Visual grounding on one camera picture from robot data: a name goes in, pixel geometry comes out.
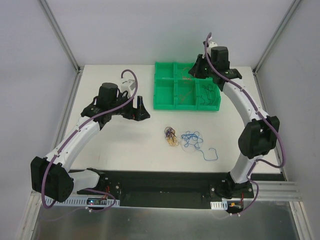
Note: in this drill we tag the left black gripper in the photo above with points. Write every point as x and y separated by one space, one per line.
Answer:
132 111

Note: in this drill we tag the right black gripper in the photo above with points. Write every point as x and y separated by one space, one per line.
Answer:
200 68

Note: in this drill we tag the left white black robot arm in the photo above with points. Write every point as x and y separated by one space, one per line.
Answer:
51 174

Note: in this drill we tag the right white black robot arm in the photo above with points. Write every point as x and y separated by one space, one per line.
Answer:
259 134

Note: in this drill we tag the green six-compartment bin tray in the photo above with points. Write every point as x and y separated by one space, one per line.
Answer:
176 90

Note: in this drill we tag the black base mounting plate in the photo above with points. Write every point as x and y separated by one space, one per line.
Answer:
174 190

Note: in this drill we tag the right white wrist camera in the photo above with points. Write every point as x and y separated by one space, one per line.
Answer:
210 44

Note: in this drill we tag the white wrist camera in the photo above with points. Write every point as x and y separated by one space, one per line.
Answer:
128 87
210 44

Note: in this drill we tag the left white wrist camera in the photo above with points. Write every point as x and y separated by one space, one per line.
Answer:
128 87

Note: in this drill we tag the left white cable duct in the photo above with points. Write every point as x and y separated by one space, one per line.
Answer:
84 201

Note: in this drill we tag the white cable duct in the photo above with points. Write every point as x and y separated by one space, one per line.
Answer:
219 205
84 201

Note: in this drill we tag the right aluminium frame post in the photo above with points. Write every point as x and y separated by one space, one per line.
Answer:
294 6

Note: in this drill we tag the aluminium frame post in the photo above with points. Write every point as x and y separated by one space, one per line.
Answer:
294 6
59 34

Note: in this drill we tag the right white cable duct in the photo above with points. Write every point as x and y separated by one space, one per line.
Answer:
219 205

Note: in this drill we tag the left aluminium frame post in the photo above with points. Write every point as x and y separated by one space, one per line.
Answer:
59 34

